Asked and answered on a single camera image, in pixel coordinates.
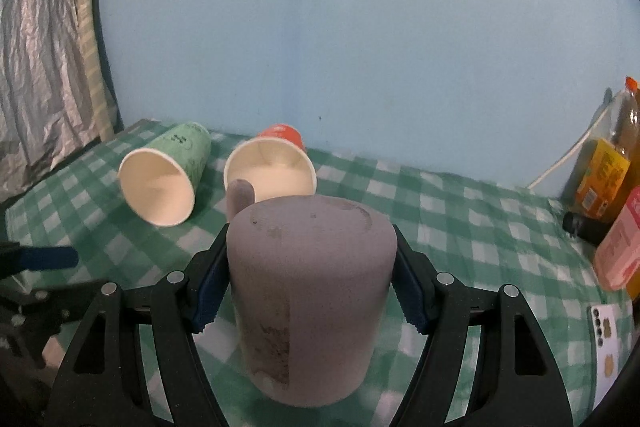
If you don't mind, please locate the black cylindrical object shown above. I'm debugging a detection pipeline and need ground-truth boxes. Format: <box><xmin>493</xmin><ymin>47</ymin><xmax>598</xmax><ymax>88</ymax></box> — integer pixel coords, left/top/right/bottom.
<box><xmin>562</xmin><ymin>210</ymin><xmax>615</xmax><ymax>249</ymax></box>

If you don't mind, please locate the green paper cup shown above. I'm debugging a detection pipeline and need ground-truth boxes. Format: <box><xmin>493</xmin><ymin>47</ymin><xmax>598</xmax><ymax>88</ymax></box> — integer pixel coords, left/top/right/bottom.
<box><xmin>118</xmin><ymin>122</ymin><xmax>213</xmax><ymax>228</ymax></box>

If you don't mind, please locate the silver grey curtain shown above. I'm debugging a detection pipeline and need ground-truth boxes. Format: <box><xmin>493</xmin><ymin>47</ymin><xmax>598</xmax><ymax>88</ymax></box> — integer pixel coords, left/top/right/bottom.
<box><xmin>0</xmin><ymin>0</ymin><xmax>123</xmax><ymax>204</ymax></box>

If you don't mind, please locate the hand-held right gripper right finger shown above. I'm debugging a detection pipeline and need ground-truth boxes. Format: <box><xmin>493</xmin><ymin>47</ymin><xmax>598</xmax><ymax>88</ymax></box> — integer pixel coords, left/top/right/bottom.
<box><xmin>387</xmin><ymin>223</ymin><xmax>576</xmax><ymax>427</ymax></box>

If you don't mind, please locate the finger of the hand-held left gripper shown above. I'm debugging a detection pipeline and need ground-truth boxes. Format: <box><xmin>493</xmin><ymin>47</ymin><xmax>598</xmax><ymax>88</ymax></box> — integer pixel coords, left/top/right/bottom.
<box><xmin>10</xmin><ymin>279</ymin><xmax>108</xmax><ymax>338</ymax></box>
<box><xmin>0</xmin><ymin>244</ymin><xmax>80</xmax><ymax>280</ymax></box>

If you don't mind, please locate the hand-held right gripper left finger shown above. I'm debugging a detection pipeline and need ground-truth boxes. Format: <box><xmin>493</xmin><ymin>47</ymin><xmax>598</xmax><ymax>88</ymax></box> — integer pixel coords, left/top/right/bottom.
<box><xmin>47</xmin><ymin>223</ymin><xmax>232</xmax><ymax>427</ymax></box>

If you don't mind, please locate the red paper cup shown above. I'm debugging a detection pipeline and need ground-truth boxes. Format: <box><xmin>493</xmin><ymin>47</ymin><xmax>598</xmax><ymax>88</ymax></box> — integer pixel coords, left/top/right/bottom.
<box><xmin>223</xmin><ymin>123</ymin><xmax>318</xmax><ymax>222</ymax></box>

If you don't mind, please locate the orange cap drink bottle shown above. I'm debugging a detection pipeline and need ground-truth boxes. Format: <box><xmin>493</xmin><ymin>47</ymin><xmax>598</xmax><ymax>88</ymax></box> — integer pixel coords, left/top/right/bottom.
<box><xmin>570</xmin><ymin>76</ymin><xmax>640</xmax><ymax>224</ymax></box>

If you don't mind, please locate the pink bottle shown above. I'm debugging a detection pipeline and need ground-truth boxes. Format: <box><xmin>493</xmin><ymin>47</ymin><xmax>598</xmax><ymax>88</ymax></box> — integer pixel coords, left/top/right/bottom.
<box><xmin>593</xmin><ymin>186</ymin><xmax>640</xmax><ymax>293</ymax></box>

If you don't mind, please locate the green checked tablecloth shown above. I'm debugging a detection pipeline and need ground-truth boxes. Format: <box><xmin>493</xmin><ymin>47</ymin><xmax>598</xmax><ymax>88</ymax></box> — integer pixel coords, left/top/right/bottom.
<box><xmin>5</xmin><ymin>119</ymin><xmax>637</xmax><ymax>427</ymax></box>

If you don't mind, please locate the white cable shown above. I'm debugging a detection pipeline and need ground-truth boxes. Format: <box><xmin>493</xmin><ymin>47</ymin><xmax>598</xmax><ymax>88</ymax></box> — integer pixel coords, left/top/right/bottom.
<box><xmin>527</xmin><ymin>91</ymin><xmax>621</xmax><ymax>190</ymax></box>

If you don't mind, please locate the purple paper cup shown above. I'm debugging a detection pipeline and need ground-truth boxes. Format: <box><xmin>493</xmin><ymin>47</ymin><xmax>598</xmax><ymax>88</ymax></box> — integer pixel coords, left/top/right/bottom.
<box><xmin>226</xmin><ymin>179</ymin><xmax>399</xmax><ymax>409</ymax></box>

